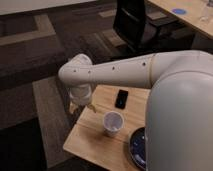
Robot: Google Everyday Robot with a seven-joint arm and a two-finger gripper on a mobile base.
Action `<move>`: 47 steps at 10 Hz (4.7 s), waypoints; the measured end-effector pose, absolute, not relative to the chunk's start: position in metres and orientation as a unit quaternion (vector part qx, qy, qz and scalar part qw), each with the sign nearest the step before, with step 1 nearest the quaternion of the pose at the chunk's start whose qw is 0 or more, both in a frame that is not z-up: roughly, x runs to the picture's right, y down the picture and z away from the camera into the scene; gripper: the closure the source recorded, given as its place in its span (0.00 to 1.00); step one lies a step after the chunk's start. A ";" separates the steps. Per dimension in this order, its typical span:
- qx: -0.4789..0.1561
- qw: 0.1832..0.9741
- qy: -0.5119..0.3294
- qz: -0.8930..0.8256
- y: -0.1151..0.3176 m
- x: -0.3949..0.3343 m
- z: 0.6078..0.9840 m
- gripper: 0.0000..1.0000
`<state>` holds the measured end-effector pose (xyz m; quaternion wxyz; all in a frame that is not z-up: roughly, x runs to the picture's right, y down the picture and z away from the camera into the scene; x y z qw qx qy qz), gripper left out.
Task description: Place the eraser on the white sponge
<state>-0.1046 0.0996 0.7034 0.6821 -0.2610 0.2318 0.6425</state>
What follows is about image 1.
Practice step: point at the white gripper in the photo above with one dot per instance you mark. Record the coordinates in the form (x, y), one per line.
(81, 95)

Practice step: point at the white paper cup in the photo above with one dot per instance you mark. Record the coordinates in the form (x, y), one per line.
(112, 122)

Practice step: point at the wooden desk in background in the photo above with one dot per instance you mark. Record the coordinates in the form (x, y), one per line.
(192, 17)

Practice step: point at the blue round coaster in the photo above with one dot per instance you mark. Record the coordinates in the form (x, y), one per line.
(179, 11)

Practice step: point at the black eraser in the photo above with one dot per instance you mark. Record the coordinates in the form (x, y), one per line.
(121, 99)

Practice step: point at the dark blue plate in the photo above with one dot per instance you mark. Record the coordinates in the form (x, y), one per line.
(137, 148)

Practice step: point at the clear drinking glass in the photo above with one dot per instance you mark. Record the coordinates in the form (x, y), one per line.
(207, 11)

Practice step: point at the black office chair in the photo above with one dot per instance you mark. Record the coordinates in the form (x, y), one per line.
(134, 26)

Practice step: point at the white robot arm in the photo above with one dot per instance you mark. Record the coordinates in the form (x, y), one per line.
(179, 112)

